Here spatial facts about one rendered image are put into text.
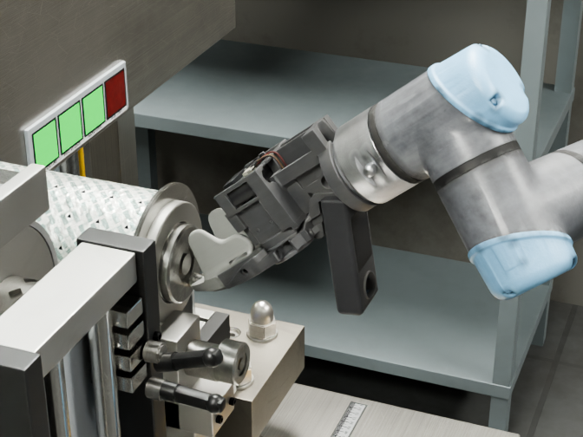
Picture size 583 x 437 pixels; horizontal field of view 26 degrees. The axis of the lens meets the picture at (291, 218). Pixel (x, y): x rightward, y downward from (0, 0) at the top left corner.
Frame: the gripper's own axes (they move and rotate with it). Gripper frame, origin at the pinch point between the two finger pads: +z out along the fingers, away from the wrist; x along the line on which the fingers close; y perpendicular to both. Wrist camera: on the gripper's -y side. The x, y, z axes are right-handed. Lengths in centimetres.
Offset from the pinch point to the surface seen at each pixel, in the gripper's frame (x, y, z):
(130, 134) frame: -81, 13, 58
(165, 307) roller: 3.5, 1.0, 3.4
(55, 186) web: 1.6, 15.8, 6.3
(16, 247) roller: 23.4, 14.7, -6.0
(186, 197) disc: -4.0, 7.6, -0.8
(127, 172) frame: -79, 8, 62
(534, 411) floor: -159, -100, 71
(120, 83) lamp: -49, 20, 30
